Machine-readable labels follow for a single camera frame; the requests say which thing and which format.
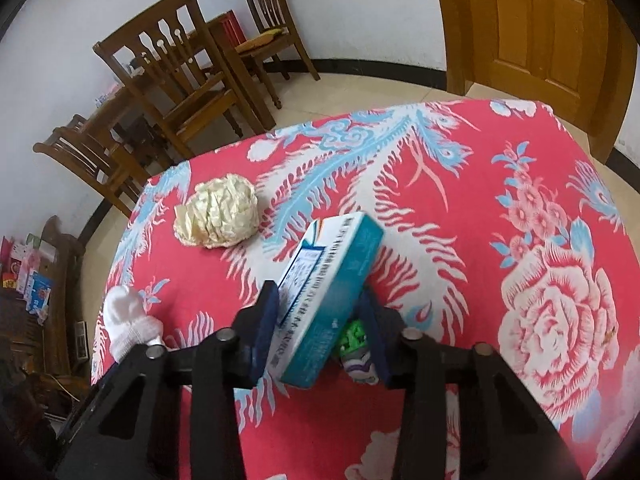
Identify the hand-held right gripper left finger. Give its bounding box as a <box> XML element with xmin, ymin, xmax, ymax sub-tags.
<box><xmin>52</xmin><ymin>281</ymin><xmax>281</xmax><ymax>480</ymax></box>

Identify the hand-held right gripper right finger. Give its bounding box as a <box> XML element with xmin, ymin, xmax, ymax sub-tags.
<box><xmin>357</xmin><ymin>286</ymin><xmax>583</xmax><ymax>480</ymax></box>

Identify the white and teal box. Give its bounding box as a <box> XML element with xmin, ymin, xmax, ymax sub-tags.
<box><xmin>266</xmin><ymin>211</ymin><xmax>386</xmax><ymax>390</ymax></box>

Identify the green and white small toy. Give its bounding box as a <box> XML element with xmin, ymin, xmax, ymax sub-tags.
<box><xmin>333</xmin><ymin>317</ymin><xmax>375</xmax><ymax>385</ymax></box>

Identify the crumpled cream paper ball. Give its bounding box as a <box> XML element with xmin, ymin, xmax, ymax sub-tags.
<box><xmin>173</xmin><ymin>173</ymin><xmax>260</xmax><ymax>250</ymax></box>

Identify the white sock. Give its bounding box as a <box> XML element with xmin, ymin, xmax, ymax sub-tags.
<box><xmin>102</xmin><ymin>285</ymin><xmax>165</xmax><ymax>363</ymax></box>

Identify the red floral tablecloth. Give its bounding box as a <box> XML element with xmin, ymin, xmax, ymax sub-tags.
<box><xmin>90</xmin><ymin>99</ymin><xmax>640</xmax><ymax>480</ymax></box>

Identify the wooden bench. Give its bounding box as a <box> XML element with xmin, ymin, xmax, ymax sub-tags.
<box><xmin>0</xmin><ymin>215</ymin><xmax>92</xmax><ymax>396</ymax></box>

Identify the pile of colourful packets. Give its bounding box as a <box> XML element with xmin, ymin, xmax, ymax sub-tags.
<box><xmin>0</xmin><ymin>234</ymin><xmax>55</xmax><ymax>322</ymax></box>

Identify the wooden armchair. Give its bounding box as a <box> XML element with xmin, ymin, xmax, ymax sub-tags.
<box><xmin>32</xmin><ymin>114</ymin><xmax>151</xmax><ymax>217</ymax></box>

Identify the wooden dining table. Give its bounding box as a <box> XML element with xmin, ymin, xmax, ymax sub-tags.
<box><xmin>79</xmin><ymin>14</ymin><xmax>283</xmax><ymax>171</ymax></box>

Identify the large wooden slat chair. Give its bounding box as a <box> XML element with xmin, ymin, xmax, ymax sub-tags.
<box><xmin>92</xmin><ymin>0</ymin><xmax>277</xmax><ymax>162</ymax></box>

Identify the yellow seat cushion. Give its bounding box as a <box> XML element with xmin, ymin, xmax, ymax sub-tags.
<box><xmin>235</xmin><ymin>27</ymin><xmax>284</xmax><ymax>54</ymax></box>

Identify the wooden chair with cushion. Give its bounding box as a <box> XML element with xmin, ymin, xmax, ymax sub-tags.
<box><xmin>235</xmin><ymin>0</ymin><xmax>322</xmax><ymax>110</ymax></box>

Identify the wooden panel door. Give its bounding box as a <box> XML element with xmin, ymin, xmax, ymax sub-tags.
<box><xmin>430</xmin><ymin>0</ymin><xmax>640</xmax><ymax>163</ymax></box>

